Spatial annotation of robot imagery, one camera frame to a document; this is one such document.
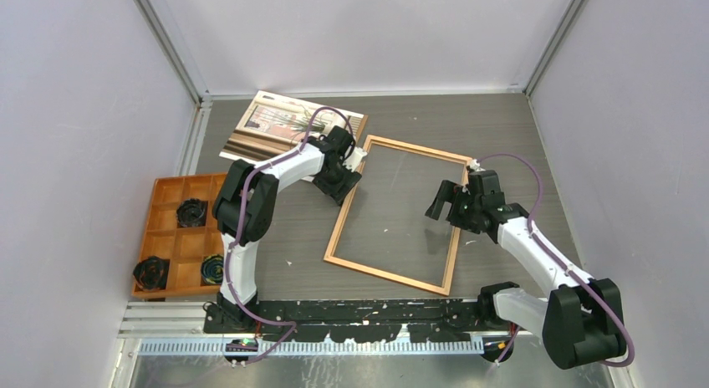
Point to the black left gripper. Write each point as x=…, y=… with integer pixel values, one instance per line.
x=339, y=192

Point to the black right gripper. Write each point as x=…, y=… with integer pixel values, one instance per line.
x=447, y=192

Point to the clear acrylic sheet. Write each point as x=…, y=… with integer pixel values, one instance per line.
x=386, y=227

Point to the orange wooden picture frame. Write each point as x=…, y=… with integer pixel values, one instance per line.
x=451, y=256

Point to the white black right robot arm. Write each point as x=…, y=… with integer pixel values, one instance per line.
x=580, y=317

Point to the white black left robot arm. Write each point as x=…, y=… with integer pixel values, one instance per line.
x=246, y=203

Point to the plant photo print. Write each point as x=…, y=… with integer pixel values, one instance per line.
x=275, y=132

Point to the brown backing board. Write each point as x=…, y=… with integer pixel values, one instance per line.
x=358, y=123

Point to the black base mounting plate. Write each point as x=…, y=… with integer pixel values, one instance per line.
x=363, y=321

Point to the black tape roll upper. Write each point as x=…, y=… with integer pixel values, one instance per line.
x=192, y=213

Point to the black tape roll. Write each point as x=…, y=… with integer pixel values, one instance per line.
x=152, y=273
x=192, y=213

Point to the dark striped tape roll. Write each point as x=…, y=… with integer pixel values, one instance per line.
x=212, y=269

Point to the orange compartment tray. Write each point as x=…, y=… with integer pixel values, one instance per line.
x=184, y=248

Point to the black tape roll lower left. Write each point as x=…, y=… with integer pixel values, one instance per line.
x=152, y=273

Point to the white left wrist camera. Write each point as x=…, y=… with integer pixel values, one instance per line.
x=355, y=158

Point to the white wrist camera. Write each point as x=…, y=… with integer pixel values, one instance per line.
x=355, y=158
x=474, y=166

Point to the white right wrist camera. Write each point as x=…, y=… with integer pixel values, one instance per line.
x=474, y=166

